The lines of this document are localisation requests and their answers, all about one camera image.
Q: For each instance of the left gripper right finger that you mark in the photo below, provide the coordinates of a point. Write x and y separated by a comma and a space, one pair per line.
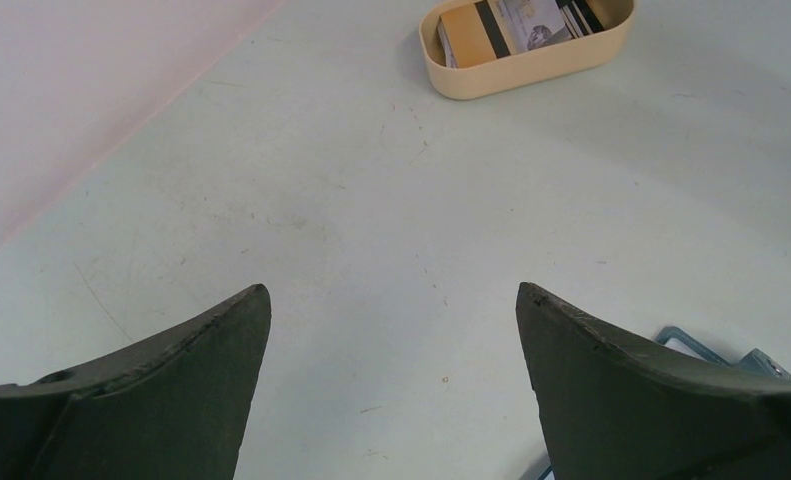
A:
616, 405

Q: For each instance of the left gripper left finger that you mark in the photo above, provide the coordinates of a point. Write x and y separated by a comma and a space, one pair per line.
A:
174, 405

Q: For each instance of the blue card holder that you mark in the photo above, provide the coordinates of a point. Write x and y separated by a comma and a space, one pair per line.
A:
755, 360

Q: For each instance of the striped card in tray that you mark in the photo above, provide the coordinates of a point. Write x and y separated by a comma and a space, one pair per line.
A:
579, 18

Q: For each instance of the white card in tray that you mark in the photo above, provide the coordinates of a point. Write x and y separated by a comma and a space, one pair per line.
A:
534, 24

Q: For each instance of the beige oval tray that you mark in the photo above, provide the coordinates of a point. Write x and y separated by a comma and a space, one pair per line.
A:
520, 69

